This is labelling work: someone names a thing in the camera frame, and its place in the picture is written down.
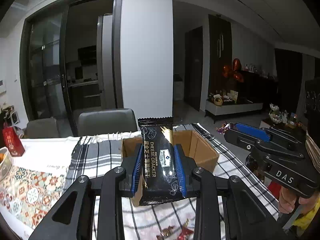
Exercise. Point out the red snack packet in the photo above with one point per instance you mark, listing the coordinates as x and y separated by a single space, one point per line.
186 231

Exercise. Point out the black cracker packet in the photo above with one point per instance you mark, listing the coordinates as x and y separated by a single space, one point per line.
157 155

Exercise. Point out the dark sliding glass door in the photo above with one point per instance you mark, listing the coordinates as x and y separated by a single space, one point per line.
47 67

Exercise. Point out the lotus ornament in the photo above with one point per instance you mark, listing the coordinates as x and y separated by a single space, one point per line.
276 113

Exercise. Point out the grey chair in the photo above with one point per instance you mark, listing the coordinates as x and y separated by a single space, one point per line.
42 128
107 122

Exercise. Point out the purple foil candy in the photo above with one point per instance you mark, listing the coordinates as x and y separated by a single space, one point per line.
223 128

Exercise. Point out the red balloons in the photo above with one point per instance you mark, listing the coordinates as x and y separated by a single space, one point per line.
233 71

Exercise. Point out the dark wardrobe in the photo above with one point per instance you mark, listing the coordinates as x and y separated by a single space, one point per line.
220 55

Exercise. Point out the white wall intercom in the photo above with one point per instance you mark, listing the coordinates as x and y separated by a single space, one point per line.
2 86

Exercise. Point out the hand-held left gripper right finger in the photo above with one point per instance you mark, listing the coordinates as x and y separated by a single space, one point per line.
180 172

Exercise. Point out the brown wrapped candy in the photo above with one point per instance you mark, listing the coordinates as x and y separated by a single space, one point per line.
165 233

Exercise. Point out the person's right hand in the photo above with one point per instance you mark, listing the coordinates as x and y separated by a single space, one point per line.
287 201

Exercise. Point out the white table mat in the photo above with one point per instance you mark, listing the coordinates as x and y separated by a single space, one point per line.
47 155

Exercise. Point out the patterned table runner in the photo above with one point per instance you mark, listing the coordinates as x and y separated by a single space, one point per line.
30 195

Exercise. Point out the cardboard box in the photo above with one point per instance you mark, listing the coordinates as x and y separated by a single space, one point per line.
202 147

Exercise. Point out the black white plaid cloth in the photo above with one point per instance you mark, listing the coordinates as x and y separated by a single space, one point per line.
155 220

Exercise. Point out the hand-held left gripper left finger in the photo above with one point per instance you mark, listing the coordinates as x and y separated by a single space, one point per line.
136 172

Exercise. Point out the white low sideboard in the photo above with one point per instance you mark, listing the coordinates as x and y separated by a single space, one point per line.
235 107

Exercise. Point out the red gift bag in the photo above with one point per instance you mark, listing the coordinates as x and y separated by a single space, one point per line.
13 142

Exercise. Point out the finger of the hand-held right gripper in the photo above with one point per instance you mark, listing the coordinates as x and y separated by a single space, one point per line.
252 131
240 140

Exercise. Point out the grey refrigerator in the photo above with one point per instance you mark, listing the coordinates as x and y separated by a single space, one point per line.
106 62

